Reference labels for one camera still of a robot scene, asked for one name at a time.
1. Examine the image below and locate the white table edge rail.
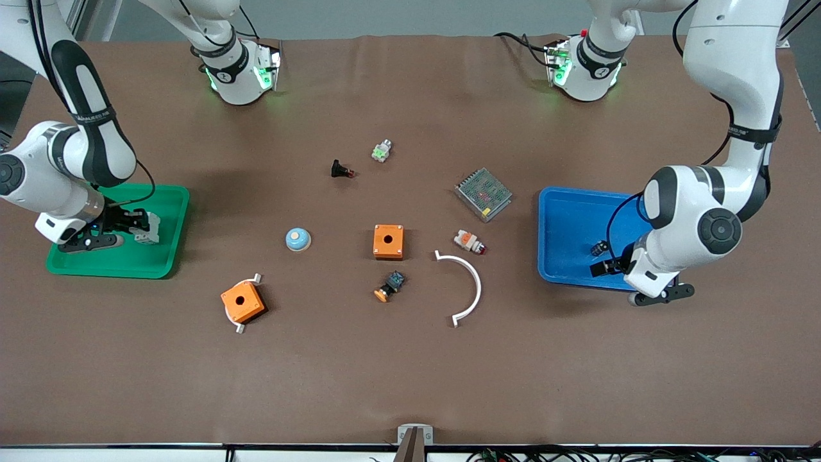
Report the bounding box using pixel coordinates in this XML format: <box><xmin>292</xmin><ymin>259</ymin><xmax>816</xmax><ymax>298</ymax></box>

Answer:
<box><xmin>0</xmin><ymin>444</ymin><xmax>821</xmax><ymax>462</ymax></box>

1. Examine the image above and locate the blue plastic tray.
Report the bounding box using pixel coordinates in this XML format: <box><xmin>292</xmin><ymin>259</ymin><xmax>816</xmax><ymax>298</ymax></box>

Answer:
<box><xmin>537</xmin><ymin>187</ymin><xmax>652</xmax><ymax>293</ymax></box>

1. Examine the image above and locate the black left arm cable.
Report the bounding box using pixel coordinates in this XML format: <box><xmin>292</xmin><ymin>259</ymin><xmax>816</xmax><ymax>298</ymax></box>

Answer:
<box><xmin>605</xmin><ymin>0</ymin><xmax>736</xmax><ymax>259</ymax></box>

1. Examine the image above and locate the grey base connector plate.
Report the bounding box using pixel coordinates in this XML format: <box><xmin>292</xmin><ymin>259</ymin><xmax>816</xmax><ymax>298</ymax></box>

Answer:
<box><xmin>255</xmin><ymin>43</ymin><xmax>282</xmax><ymax>92</ymax></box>
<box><xmin>545</xmin><ymin>39</ymin><xmax>572</xmax><ymax>88</ymax></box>

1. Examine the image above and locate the white pipe clamp bracket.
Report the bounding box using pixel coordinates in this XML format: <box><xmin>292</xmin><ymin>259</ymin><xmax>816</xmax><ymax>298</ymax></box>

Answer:
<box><xmin>224</xmin><ymin>273</ymin><xmax>263</xmax><ymax>336</ymax></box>

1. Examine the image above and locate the tangled black cable bundle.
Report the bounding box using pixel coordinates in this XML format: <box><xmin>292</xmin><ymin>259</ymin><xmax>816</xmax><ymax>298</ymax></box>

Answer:
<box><xmin>465</xmin><ymin>445</ymin><xmax>821</xmax><ymax>462</ymax></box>

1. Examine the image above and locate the black base cable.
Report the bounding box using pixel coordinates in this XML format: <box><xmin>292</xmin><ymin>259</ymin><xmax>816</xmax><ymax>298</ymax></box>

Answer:
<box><xmin>176</xmin><ymin>0</ymin><xmax>260</xmax><ymax>40</ymax></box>
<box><xmin>493</xmin><ymin>31</ymin><xmax>556</xmax><ymax>69</ymax></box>

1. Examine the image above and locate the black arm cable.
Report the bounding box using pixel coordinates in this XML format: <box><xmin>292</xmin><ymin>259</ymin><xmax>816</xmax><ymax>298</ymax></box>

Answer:
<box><xmin>605</xmin><ymin>0</ymin><xmax>736</xmax><ymax>259</ymax></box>
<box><xmin>24</xmin><ymin>0</ymin><xmax>157</xmax><ymax>207</ymax></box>

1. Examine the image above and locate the metal mesh power supply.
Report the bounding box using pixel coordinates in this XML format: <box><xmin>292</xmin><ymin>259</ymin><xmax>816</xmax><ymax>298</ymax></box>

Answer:
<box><xmin>454</xmin><ymin>167</ymin><xmax>513</xmax><ymax>223</ymax></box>

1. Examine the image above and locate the aluminium frame profile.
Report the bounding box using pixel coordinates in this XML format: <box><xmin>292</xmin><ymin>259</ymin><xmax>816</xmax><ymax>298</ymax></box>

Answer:
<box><xmin>776</xmin><ymin>0</ymin><xmax>821</xmax><ymax>49</ymax></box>
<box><xmin>61</xmin><ymin>0</ymin><xmax>123</xmax><ymax>42</ymax></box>

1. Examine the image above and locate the green plastic tray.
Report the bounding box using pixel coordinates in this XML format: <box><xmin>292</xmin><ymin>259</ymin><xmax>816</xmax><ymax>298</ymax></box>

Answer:
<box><xmin>45</xmin><ymin>184</ymin><xmax>191</xmax><ymax>280</ymax></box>

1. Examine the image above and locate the white semicircular pipe clamp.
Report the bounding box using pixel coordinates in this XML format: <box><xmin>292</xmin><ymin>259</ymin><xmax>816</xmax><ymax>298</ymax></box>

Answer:
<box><xmin>434</xmin><ymin>250</ymin><xmax>482</xmax><ymax>329</ymax></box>

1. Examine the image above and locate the orange button box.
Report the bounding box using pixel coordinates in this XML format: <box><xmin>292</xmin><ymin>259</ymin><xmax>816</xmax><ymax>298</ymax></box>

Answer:
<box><xmin>373</xmin><ymin>224</ymin><xmax>405</xmax><ymax>261</ymax></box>
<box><xmin>221</xmin><ymin>281</ymin><xmax>266</xmax><ymax>324</ymax></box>

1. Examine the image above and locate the grey metal mount bracket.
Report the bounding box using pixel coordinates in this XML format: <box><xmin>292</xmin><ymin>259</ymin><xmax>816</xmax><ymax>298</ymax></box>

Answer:
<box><xmin>393</xmin><ymin>424</ymin><xmax>435</xmax><ymax>462</ymax></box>

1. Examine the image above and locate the black right base cable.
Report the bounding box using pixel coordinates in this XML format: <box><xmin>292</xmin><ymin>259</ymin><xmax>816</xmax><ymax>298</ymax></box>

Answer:
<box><xmin>176</xmin><ymin>0</ymin><xmax>260</xmax><ymax>40</ymax></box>

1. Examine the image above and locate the white red circuit breaker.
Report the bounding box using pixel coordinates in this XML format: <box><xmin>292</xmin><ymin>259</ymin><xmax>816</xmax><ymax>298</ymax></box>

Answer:
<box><xmin>131</xmin><ymin>212</ymin><xmax>161</xmax><ymax>246</ymax></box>

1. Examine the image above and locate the red cap white pushbutton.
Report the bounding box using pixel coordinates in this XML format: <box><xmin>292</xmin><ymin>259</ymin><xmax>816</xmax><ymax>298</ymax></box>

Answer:
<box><xmin>453</xmin><ymin>230</ymin><xmax>487</xmax><ymax>256</ymax></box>

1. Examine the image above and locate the black left base cable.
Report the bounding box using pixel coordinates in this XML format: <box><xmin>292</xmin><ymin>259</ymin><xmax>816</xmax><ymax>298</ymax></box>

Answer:
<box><xmin>493</xmin><ymin>31</ymin><xmax>556</xmax><ymax>69</ymax></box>

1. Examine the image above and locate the brown table mat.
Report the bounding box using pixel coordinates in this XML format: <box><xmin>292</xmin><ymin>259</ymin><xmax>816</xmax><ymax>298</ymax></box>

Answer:
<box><xmin>0</xmin><ymin>35</ymin><xmax>821</xmax><ymax>447</ymax></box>

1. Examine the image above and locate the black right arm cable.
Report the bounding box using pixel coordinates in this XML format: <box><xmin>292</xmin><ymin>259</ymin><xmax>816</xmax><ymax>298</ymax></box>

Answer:
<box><xmin>24</xmin><ymin>0</ymin><xmax>157</xmax><ymax>207</ymax></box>

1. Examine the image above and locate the orange cap black pushbutton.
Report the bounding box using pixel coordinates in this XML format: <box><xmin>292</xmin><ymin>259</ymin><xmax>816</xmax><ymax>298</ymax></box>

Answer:
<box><xmin>374</xmin><ymin>271</ymin><xmax>406</xmax><ymax>303</ymax></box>

